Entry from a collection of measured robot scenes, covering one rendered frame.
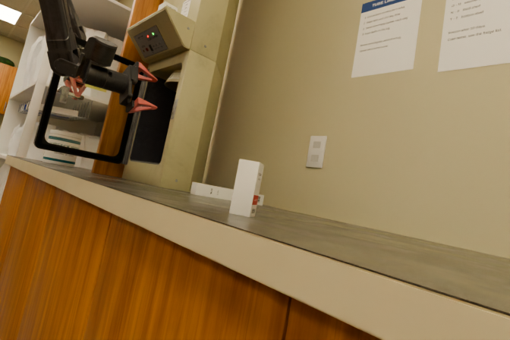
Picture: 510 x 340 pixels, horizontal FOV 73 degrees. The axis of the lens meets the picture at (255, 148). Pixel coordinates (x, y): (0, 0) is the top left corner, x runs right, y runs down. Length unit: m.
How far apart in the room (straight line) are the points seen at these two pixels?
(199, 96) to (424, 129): 0.72
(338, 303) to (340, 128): 0.96
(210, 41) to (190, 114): 0.27
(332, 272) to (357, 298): 0.02
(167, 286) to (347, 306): 0.29
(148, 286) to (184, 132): 0.71
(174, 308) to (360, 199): 0.75
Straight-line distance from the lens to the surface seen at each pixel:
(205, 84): 1.23
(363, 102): 1.18
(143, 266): 0.57
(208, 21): 1.29
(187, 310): 0.47
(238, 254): 0.34
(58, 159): 1.73
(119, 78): 1.03
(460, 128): 1.04
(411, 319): 0.25
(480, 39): 1.12
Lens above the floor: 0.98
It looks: 7 degrees up
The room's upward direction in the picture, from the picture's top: 11 degrees clockwise
